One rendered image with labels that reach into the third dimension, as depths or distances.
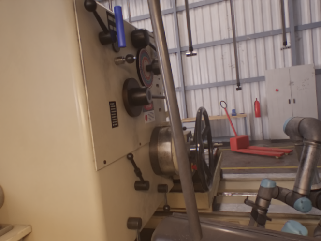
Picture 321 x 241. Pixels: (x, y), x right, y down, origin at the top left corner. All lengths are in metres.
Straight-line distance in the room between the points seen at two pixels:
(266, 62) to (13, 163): 8.12
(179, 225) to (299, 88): 7.63
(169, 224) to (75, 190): 0.34
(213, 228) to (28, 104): 0.60
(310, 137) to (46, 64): 1.25
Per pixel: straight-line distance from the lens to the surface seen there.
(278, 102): 7.96
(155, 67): 1.08
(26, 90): 0.83
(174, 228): 0.52
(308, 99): 8.09
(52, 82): 0.76
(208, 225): 0.51
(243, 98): 8.51
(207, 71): 8.58
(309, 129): 1.52
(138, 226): 0.91
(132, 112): 0.91
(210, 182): 1.21
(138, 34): 1.04
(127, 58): 0.86
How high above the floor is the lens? 1.53
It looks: 4 degrees down
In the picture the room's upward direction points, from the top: 6 degrees counter-clockwise
